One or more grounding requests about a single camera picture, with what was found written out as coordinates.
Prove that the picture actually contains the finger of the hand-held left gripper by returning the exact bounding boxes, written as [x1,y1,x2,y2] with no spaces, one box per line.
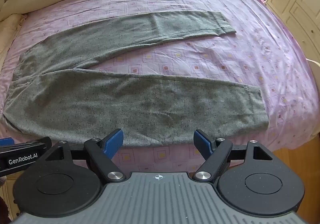
[0,136,52,156]

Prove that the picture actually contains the grey pants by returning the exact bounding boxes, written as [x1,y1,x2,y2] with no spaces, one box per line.
[2,10,269,147]

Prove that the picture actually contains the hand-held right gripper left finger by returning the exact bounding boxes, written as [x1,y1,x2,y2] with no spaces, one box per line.
[44,128,127,182]

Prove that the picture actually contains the cream pillow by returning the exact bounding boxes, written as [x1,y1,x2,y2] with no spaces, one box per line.
[0,13,28,66]

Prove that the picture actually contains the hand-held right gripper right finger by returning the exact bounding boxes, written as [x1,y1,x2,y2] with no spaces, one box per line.
[193,129,274,182]

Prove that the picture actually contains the cream wardrobe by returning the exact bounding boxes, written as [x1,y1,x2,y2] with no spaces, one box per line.
[264,0,320,71]

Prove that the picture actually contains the pink patterned bed sheet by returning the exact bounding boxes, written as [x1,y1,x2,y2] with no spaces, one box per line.
[0,0,320,177]

